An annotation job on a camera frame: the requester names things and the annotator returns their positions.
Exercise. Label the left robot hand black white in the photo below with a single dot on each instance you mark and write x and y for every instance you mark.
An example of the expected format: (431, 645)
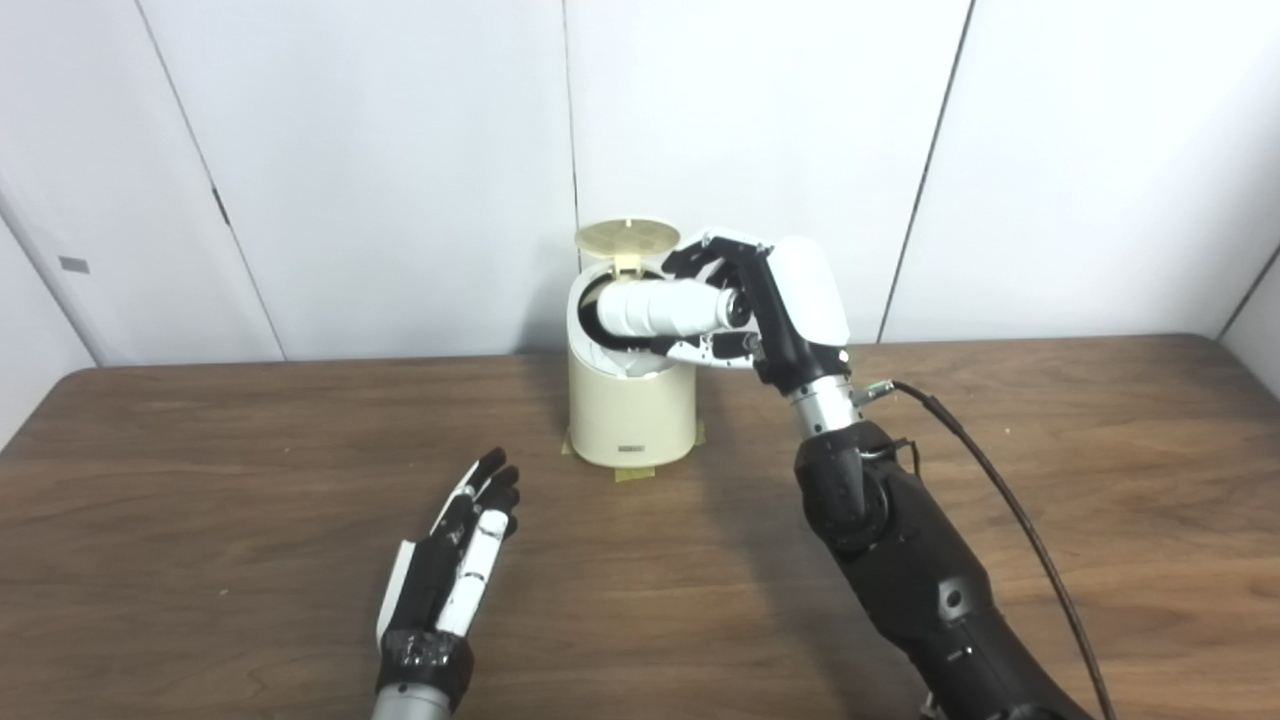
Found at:
(440, 590)

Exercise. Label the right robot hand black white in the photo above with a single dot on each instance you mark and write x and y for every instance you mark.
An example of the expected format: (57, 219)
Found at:
(800, 310)

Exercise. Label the small white plastic bottle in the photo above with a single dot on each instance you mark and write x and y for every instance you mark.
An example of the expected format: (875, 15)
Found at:
(660, 308)

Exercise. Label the round cream bin lid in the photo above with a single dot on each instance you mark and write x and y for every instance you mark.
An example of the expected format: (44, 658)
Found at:
(625, 237)

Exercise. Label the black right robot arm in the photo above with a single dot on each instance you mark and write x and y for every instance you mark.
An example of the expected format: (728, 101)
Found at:
(900, 540)

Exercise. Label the cream-colored bin body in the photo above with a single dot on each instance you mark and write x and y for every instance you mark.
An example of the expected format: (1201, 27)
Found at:
(630, 410)

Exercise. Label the wide yellow tape piece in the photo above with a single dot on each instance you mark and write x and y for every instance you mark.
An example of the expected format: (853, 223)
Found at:
(634, 473)

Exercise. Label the grey wall label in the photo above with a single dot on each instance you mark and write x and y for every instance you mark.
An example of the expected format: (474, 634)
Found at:
(73, 264)

